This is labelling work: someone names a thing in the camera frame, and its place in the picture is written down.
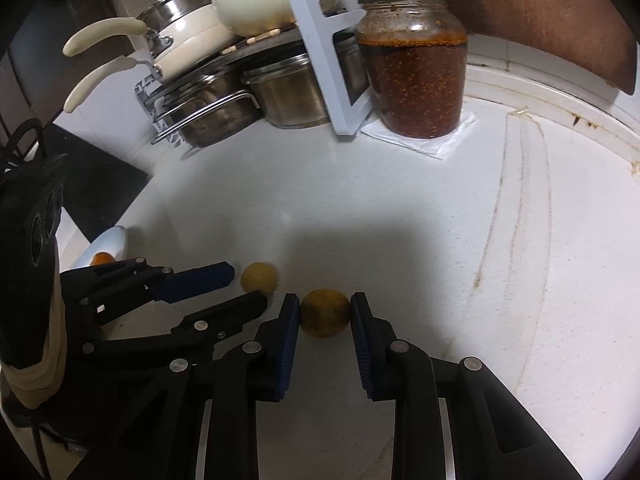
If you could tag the patterned trivet mat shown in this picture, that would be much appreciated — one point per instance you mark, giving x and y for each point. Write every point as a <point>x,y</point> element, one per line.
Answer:
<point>263,36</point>

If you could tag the small orange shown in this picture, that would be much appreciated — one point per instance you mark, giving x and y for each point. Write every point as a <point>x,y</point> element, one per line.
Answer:
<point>102,258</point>

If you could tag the glass jar green lid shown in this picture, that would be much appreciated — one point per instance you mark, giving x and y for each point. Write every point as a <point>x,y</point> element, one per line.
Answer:
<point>415,55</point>

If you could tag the steel pan with handle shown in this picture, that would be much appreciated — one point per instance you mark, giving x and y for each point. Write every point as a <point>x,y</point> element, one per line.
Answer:
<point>204,109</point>

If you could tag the black knife block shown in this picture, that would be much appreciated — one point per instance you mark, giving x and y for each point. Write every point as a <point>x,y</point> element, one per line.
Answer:
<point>99,187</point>

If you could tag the steel pot under shelf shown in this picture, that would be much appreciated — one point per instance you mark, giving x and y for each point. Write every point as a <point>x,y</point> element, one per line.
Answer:
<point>287,89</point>

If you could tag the small yellow fruit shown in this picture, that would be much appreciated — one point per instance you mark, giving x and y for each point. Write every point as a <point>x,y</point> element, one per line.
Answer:
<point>260,277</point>

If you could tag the pale blue oval plate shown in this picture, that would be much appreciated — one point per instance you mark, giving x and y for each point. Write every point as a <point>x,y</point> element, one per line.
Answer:
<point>114,240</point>

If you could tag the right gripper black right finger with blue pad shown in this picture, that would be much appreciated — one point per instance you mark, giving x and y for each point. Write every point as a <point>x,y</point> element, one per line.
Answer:
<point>393,369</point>

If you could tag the small brown round fruit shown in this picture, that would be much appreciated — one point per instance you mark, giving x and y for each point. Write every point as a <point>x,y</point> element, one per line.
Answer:
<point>324,313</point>

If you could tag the steel pot cream handle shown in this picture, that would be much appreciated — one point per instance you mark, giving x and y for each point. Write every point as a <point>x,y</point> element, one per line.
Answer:
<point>150,24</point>

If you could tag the cream saucepan with handle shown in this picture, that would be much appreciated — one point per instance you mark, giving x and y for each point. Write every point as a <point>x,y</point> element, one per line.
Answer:
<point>174,50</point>

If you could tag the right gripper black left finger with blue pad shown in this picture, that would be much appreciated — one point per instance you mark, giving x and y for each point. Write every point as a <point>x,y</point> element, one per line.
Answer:
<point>256,371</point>

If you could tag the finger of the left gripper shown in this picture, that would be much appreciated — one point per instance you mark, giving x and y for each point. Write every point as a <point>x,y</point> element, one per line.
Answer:
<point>199,332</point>
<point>196,282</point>

